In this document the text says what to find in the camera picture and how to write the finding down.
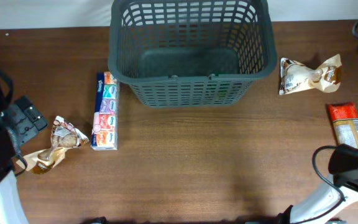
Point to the grey plastic shopping basket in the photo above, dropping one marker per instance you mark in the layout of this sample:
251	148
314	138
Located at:
165	50

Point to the right beige snack bag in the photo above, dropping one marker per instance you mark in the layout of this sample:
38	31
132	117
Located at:
296	76

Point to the multicolour tissue pack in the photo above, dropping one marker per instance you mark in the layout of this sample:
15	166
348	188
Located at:
104	131

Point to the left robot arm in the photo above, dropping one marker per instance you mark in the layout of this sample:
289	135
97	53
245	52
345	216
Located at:
11	210

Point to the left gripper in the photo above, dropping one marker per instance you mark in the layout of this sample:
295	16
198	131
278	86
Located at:
24	114

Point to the green lid spice jar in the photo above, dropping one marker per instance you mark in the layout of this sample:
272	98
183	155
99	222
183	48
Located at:
217	89

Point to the left brown snack bag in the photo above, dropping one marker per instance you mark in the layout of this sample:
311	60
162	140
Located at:
64	136

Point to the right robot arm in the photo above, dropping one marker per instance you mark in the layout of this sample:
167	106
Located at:
340	188

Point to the orange pasta packet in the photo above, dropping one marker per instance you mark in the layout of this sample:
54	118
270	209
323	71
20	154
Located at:
344	118

